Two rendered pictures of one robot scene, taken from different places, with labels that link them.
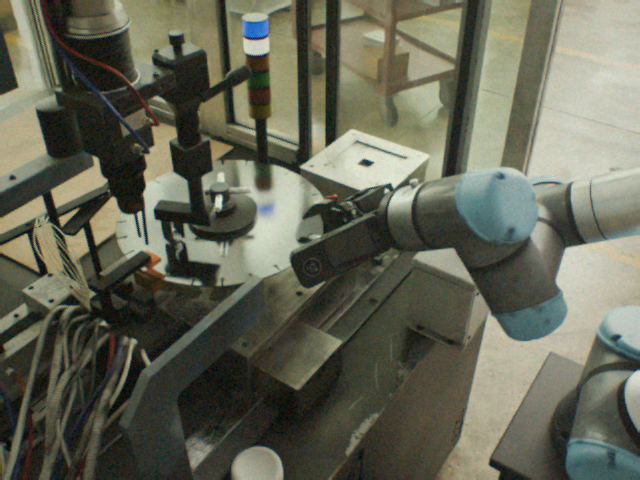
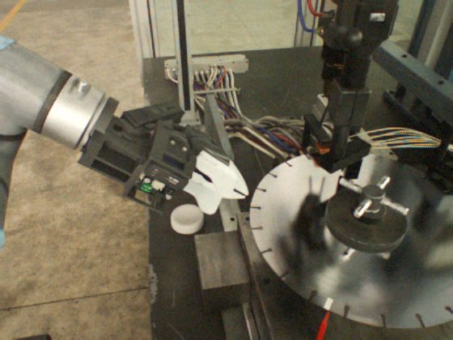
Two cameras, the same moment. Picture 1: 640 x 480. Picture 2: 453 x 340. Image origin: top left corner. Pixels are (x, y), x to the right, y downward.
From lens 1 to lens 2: 1.03 m
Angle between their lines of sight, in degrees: 93
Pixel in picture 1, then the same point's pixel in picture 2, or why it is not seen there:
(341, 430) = (166, 274)
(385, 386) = (163, 329)
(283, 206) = (344, 267)
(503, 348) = not seen: outside the picture
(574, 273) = not seen: outside the picture
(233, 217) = (345, 213)
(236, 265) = (282, 189)
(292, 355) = (223, 252)
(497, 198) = not seen: outside the picture
